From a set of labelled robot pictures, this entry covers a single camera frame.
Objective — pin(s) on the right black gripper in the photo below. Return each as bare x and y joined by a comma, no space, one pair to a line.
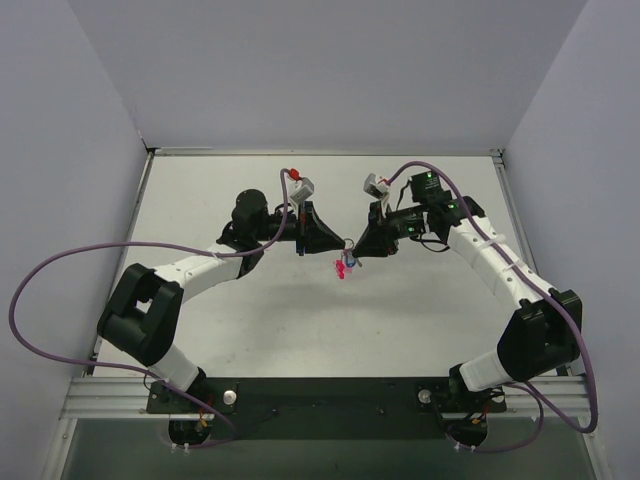
376,231

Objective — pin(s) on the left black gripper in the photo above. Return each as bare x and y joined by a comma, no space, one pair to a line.
303,230

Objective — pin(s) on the blue capped key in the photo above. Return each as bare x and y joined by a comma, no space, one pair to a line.
352,262

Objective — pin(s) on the pink keychain charm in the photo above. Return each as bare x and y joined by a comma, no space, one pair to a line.
342,270

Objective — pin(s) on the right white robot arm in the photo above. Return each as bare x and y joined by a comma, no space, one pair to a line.
539,336

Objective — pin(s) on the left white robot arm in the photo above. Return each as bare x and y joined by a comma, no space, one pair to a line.
142,313

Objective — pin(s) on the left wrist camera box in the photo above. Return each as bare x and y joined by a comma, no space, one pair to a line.
300,191

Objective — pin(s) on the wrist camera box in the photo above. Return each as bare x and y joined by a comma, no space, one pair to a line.
376,186
300,191

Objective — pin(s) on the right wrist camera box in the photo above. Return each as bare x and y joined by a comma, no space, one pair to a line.
376,186

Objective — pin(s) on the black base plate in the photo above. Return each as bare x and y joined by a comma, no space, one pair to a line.
345,423

